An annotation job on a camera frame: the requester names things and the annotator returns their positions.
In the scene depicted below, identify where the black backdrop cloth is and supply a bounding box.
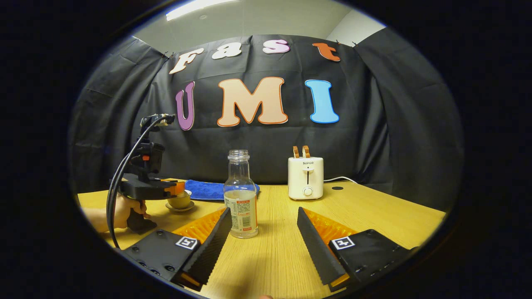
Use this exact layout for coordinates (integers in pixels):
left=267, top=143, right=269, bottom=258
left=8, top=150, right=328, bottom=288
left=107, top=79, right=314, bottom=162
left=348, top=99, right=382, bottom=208
left=69, top=27, right=464, bottom=212

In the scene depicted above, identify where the clear plastic water bottle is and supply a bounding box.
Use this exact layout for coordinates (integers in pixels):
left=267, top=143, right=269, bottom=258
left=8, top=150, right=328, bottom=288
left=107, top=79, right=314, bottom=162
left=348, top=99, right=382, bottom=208
left=224, top=150, right=259, bottom=239

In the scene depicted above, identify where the blue folded towel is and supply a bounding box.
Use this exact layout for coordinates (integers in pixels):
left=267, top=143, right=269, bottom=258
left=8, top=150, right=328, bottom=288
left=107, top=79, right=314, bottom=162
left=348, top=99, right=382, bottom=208
left=185, top=179, right=261, bottom=201

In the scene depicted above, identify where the yellow ceramic teacup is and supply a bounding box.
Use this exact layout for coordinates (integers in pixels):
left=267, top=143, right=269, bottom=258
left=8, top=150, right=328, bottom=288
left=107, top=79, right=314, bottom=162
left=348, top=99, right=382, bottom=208
left=167, top=190, right=192, bottom=209

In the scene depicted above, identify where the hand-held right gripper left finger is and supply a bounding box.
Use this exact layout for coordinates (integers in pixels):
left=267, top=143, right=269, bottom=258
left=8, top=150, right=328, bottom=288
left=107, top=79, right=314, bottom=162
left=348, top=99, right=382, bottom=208
left=121, top=207, right=232, bottom=291

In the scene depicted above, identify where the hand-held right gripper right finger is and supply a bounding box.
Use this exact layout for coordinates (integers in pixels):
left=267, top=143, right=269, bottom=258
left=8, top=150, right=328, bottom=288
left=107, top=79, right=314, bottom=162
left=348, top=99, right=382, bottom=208
left=297, top=207, right=418, bottom=292

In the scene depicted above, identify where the white toaster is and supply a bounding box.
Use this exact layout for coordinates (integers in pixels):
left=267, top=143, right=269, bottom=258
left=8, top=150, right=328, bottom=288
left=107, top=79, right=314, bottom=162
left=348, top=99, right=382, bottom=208
left=288, top=157, right=324, bottom=201

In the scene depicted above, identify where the yellow ceramic saucer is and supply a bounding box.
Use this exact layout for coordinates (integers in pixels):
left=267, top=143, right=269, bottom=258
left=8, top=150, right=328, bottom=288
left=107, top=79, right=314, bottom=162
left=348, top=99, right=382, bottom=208
left=165, top=201, right=195, bottom=213

